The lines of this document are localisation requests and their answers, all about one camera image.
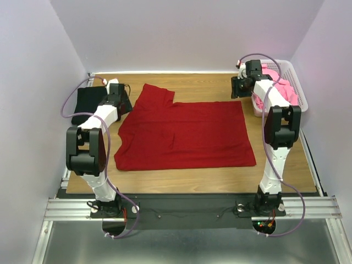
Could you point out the white plastic laundry basket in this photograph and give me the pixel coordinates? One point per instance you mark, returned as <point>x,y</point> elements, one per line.
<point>267,92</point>

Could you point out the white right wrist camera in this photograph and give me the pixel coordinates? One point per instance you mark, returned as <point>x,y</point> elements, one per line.
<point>241,70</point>

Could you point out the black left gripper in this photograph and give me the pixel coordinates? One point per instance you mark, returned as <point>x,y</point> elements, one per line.
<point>128,106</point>

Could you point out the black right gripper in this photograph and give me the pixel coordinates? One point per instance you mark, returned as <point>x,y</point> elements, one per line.
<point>235,91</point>

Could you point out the red t-shirt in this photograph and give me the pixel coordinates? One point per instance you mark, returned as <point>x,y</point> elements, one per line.
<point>162,134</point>

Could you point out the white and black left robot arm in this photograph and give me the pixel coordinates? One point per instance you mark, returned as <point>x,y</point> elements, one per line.
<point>86,155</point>

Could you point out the aluminium table frame rail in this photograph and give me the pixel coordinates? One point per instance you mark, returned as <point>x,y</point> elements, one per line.
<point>308,233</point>

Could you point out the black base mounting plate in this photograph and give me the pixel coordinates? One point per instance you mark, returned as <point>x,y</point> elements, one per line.
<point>157,212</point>

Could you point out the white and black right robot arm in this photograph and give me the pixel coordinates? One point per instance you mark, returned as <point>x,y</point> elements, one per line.
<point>280,129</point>

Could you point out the folded black t-shirt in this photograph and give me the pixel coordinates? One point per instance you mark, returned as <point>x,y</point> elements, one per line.
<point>89,98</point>

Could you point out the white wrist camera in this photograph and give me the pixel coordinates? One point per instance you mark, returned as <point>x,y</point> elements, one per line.
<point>241,70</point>
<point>108,82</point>

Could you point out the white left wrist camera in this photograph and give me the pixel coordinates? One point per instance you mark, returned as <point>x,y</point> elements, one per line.
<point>108,82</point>

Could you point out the pink t-shirt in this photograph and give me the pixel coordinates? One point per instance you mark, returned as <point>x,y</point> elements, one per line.
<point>283,86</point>

